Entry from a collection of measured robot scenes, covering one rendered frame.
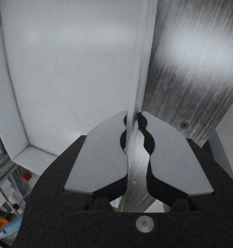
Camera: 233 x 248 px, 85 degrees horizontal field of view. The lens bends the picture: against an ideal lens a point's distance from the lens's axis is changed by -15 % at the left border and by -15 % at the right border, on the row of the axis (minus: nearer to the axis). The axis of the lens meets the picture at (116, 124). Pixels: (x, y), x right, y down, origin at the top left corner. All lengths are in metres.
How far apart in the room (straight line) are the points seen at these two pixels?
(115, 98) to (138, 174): 0.29
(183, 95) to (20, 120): 0.29
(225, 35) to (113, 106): 0.21
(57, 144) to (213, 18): 0.31
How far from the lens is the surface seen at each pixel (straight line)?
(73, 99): 0.18
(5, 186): 0.89
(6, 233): 0.48
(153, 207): 0.55
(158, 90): 0.28
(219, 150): 0.61
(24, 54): 0.22
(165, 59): 0.26
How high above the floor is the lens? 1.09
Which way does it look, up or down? 54 degrees down
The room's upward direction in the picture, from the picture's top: 150 degrees counter-clockwise
